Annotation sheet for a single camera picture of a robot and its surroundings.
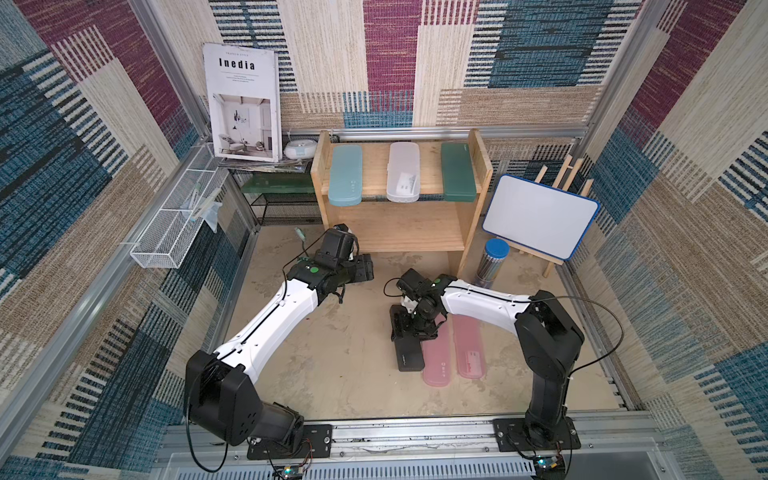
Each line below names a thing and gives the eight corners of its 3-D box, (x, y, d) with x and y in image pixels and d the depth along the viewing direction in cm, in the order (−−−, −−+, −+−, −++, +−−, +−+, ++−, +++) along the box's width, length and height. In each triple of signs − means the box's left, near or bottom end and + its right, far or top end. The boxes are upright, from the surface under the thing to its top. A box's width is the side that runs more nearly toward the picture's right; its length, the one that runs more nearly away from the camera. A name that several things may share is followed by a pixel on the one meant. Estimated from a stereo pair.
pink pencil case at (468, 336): (459, 379, 85) (461, 376, 83) (450, 318, 97) (451, 314, 95) (490, 379, 85) (492, 376, 83) (477, 317, 97) (479, 314, 95)
